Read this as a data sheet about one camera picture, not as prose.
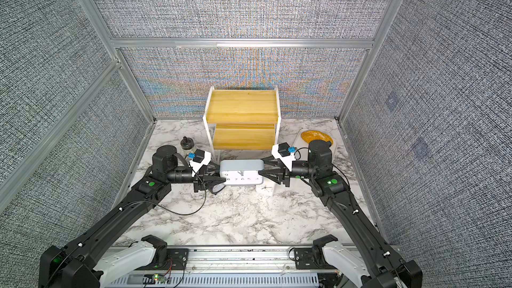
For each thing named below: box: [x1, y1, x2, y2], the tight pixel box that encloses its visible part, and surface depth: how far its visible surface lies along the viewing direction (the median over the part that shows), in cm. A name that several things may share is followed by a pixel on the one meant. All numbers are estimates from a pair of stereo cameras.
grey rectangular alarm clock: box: [218, 159, 265, 185], surface depth 66 cm
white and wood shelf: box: [202, 86, 282, 160], surface depth 83 cm
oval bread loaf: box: [300, 130, 334, 146], surface depth 108 cm
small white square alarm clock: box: [256, 181, 276, 198], surface depth 91 cm
